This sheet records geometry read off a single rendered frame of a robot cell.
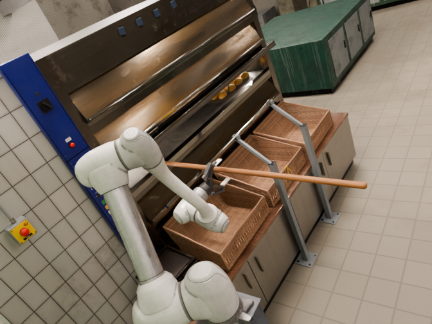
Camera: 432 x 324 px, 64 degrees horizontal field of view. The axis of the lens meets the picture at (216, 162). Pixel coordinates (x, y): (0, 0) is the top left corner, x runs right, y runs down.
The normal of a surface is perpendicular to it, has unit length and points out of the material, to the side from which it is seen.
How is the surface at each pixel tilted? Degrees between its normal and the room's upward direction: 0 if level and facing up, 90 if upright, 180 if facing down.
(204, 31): 70
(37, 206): 90
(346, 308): 0
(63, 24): 90
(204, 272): 6
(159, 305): 56
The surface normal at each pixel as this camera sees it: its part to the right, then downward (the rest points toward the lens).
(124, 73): 0.56, -0.22
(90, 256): 0.73, 0.06
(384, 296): -0.37, -0.81
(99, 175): -0.04, 0.10
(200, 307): 0.05, 0.41
